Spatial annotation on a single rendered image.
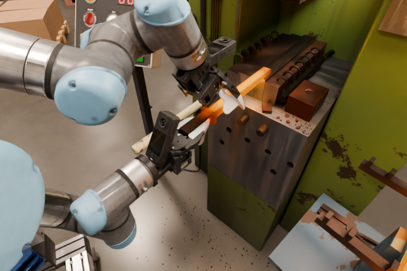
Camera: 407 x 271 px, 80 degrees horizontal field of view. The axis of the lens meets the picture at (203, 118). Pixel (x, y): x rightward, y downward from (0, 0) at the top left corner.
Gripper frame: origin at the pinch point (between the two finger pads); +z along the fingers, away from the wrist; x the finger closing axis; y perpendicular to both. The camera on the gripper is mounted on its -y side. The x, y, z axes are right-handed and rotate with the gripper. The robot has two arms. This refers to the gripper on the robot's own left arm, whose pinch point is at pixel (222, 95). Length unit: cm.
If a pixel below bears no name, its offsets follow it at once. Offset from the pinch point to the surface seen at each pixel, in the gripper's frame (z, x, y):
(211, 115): -1.5, 1.5, 6.8
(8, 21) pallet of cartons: 59, -299, 10
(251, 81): 9.1, 0.4, -11.5
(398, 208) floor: 135, 74, -30
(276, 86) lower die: 13.3, 6.7, -15.3
